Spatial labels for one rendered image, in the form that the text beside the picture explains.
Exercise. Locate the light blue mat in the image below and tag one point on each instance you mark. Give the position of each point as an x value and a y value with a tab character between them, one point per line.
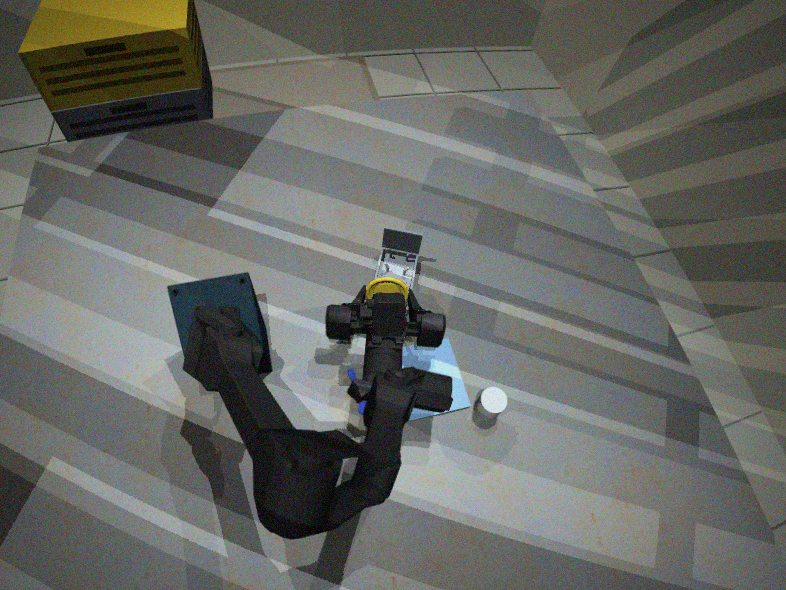
439	360

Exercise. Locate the yellow plate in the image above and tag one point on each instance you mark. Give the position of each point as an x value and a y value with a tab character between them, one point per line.
386	285

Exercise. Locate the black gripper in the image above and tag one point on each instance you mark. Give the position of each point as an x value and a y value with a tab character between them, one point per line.
341	321

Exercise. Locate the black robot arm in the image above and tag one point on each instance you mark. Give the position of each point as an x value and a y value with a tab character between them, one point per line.
295	471

